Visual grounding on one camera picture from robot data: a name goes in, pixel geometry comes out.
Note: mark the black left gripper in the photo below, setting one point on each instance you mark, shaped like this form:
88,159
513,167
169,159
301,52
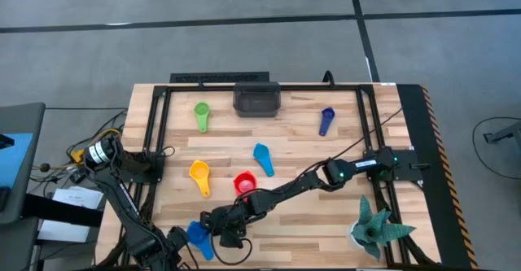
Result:
167,252

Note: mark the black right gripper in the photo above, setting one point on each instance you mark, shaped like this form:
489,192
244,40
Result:
238,220

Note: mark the red measuring cup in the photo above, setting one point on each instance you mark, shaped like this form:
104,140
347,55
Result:
245,185

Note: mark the yellow measuring cup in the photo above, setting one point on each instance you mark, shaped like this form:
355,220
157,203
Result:
199,171

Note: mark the light blue measuring cup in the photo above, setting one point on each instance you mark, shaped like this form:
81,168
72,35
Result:
261,153

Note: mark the green measuring cup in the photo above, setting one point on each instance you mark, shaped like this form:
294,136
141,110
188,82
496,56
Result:
202,110

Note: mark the dark blue measuring cup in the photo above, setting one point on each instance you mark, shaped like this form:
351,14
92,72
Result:
327,114

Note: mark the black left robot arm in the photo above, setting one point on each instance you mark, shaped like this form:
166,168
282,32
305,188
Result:
122,198

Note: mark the grey plastic basket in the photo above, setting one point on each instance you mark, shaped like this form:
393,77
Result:
256,100

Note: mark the white paper sheet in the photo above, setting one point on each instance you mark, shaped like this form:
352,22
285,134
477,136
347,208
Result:
81,198
61,232

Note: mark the black power adapter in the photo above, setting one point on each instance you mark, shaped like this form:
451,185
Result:
79,175

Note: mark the black beam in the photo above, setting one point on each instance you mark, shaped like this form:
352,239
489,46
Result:
61,211

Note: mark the black perforated panel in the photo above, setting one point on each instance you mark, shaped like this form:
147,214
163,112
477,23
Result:
220,77

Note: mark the green artificial potted plant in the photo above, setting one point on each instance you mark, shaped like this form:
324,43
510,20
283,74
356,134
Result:
372,232

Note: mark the blue pad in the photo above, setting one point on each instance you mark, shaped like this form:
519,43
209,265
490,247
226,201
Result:
14,161

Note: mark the grey desk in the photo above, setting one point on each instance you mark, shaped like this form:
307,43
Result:
24,118

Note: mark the black hazard-striped mat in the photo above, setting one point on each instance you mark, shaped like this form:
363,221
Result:
419,141

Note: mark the grey stand leg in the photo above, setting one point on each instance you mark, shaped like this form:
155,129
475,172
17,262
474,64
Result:
504,132

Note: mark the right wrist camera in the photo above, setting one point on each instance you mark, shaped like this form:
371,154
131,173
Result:
232,239

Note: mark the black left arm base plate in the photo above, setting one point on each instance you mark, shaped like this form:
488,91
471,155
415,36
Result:
156,177

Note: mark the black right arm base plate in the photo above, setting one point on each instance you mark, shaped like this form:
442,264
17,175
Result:
407,169

